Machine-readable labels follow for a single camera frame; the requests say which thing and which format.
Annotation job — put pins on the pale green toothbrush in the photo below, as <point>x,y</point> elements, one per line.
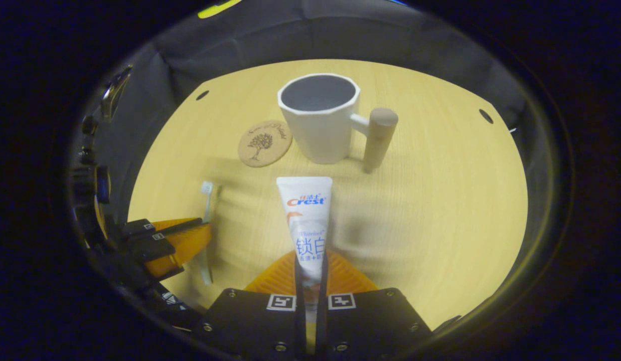
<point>206,189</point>

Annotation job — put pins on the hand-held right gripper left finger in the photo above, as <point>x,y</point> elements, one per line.
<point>299,326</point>

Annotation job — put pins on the white toothpaste tube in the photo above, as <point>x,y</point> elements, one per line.
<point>305,220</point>

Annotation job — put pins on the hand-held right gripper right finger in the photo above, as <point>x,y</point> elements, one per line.
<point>322,326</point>

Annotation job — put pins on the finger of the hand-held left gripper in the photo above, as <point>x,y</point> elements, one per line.
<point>152,248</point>
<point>137,228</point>

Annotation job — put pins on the round cork coaster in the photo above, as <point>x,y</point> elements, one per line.
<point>264,143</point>

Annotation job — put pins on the black backdrop cloth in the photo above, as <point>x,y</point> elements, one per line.
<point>240,35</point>

